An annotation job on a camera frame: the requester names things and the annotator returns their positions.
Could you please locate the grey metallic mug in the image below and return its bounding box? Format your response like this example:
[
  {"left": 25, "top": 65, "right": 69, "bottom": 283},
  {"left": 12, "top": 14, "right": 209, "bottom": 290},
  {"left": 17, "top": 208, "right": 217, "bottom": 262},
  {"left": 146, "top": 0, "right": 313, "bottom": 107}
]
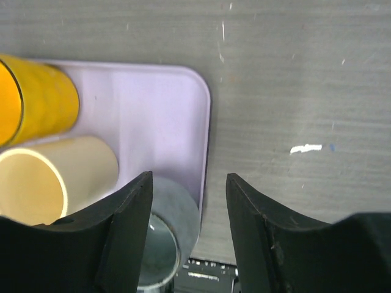
[{"left": 137, "top": 175, "right": 200, "bottom": 291}]

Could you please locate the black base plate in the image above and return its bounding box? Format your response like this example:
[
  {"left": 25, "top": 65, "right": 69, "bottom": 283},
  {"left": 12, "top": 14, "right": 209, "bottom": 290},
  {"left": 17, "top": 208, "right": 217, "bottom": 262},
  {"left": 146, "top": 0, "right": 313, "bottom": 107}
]
[{"left": 166, "top": 258, "right": 242, "bottom": 293}]

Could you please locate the lilac plastic tray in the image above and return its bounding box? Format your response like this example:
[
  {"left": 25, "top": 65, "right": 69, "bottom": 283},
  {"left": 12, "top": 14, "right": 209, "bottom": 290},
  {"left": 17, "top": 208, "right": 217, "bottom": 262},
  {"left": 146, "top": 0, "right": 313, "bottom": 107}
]
[{"left": 33, "top": 59, "right": 212, "bottom": 248}]

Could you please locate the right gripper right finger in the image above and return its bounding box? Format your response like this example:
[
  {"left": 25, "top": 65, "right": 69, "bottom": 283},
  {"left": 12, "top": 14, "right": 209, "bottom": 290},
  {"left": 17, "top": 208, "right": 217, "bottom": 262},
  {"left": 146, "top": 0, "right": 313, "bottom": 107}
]
[{"left": 226, "top": 173, "right": 390, "bottom": 292}]

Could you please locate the yellow transparent mug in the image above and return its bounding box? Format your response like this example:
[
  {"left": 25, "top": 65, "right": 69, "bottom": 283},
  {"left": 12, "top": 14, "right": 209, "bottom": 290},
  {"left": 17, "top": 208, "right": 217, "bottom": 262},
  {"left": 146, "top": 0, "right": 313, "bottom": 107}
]
[{"left": 1, "top": 54, "right": 79, "bottom": 147}]

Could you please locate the cream mug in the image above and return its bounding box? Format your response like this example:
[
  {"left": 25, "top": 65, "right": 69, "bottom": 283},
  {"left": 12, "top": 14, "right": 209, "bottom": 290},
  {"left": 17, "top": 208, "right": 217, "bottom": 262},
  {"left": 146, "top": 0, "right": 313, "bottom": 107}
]
[{"left": 1, "top": 136, "right": 119, "bottom": 226}]

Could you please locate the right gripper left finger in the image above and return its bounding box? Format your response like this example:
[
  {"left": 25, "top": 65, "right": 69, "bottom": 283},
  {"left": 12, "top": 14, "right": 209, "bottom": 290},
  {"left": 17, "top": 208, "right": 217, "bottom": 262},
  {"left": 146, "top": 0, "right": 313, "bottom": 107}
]
[{"left": 1, "top": 172, "right": 153, "bottom": 292}]

